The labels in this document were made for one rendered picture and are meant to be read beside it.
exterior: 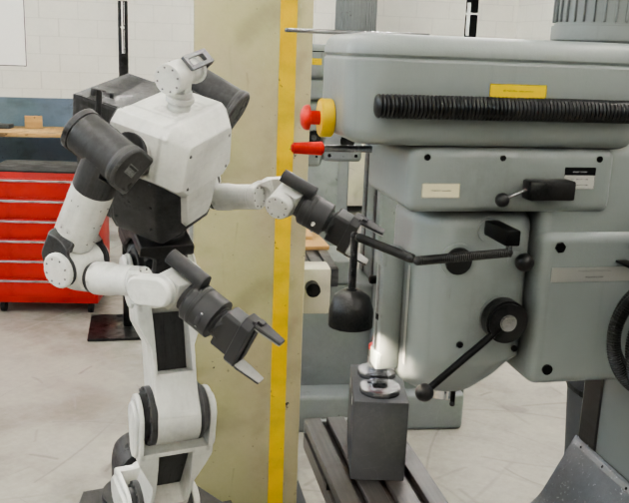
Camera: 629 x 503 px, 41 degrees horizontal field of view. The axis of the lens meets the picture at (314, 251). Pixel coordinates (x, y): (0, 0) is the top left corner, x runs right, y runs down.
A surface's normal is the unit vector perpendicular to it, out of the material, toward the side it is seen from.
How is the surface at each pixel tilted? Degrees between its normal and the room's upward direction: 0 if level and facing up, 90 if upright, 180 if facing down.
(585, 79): 90
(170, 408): 63
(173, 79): 102
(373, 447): 90
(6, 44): 90
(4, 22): 90
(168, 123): 18
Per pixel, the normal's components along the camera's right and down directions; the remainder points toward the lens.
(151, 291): -0.46, 0.28
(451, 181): 0.20, 0.24
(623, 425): -0.98, 0.01
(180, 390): 0.38, -0.24
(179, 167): 0.35, 0.45
